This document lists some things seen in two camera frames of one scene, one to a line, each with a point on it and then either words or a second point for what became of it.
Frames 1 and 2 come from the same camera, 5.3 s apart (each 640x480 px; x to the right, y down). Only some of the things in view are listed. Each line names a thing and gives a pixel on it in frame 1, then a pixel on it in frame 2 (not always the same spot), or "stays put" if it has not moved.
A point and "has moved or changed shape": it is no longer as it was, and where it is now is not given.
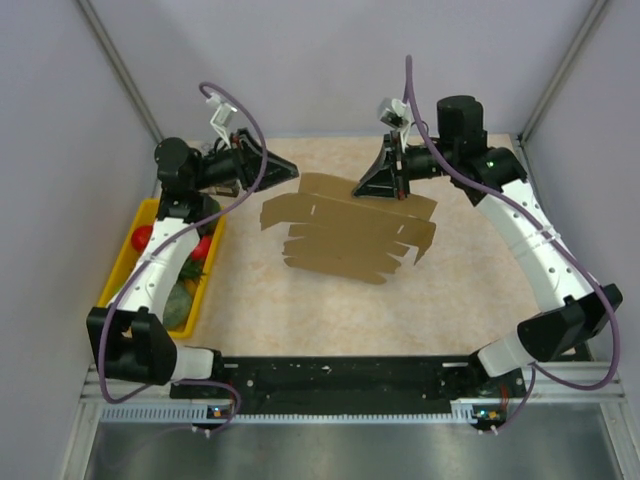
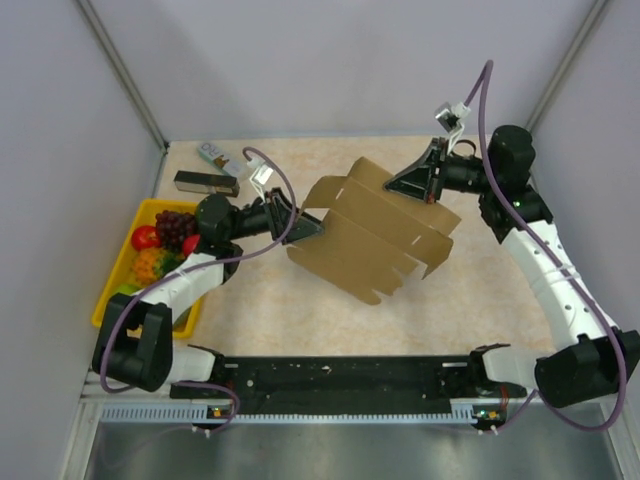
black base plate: (355, 385) stays put
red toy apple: (140, 237) stays put
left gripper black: (247, 158) → (280, 213)
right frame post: (522, 139) stays put
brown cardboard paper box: (335, 234) has moved or changed shape
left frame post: (106, 46) stays put
